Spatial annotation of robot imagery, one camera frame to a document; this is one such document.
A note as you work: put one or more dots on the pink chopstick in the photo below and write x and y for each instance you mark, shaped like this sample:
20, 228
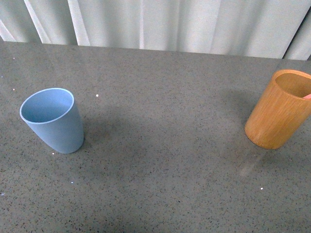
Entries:
308, 97

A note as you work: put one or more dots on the blue plastic cup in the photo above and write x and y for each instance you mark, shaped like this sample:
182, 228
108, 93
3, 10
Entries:
54, 117

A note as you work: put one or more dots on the wooden cylindrical chopstick holder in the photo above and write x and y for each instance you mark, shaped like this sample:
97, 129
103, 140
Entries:
280, 111

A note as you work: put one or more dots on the white curtain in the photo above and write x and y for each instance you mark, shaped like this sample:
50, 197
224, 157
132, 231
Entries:
259, 28

